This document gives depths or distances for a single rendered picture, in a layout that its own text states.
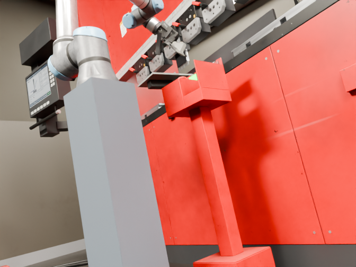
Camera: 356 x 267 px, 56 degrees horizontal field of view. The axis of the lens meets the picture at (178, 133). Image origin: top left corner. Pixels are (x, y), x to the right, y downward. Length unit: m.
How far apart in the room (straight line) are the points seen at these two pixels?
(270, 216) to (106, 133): 0.72
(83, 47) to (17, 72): 3.37
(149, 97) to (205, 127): 1.64
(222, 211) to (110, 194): 0.41
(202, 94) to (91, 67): 0.39
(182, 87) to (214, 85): 0.12
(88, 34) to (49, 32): 1.69
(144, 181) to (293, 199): 0.54
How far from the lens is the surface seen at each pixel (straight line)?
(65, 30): 1.42
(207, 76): 1.24
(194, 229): 1.81
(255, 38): 1.56
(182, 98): 1.25
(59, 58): 1.34
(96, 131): 1.07
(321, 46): 1.21
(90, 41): 1.24
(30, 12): 5.12
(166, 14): 2.14
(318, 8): 1.25
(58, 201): 4.30
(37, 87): 2.96
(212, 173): 1.22
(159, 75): 1.79
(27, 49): 3.22
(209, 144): 1.23
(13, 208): 4.08
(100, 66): 1.20
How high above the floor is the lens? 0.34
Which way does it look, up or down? 11 degrees up
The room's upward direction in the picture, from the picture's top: 12 degrees counter-clockwise
